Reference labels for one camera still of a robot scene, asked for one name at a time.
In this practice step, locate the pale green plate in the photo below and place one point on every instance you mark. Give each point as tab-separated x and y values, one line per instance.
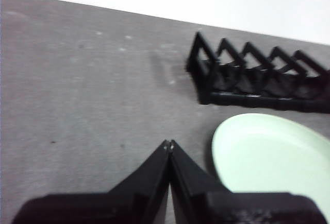
270	157

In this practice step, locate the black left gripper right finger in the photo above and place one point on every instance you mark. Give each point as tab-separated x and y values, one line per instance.
219	208

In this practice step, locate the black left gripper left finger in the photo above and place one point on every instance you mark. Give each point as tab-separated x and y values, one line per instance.
116	208

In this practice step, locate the black plate rack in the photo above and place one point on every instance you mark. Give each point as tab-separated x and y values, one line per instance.
232	100

